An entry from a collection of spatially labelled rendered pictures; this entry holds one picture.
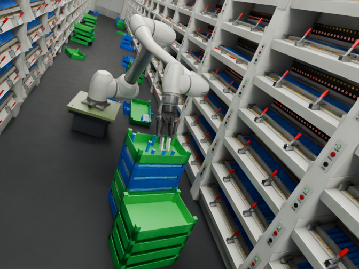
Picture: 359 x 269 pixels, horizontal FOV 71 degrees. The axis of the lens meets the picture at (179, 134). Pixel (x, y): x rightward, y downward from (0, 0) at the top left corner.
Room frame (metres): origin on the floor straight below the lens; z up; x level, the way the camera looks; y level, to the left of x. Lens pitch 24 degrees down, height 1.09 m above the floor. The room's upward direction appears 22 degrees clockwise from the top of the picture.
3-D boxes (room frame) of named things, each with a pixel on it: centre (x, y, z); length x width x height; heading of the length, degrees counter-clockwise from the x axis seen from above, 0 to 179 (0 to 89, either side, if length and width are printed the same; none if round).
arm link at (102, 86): (1.87, 0.71, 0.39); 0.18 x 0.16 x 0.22; 132
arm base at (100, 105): (1.84, 0.72, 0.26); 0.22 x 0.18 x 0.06; 3
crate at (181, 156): (1.19, 0.08, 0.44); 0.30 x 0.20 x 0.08; 126
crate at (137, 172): (1.19, 0.08, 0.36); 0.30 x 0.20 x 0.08; 126
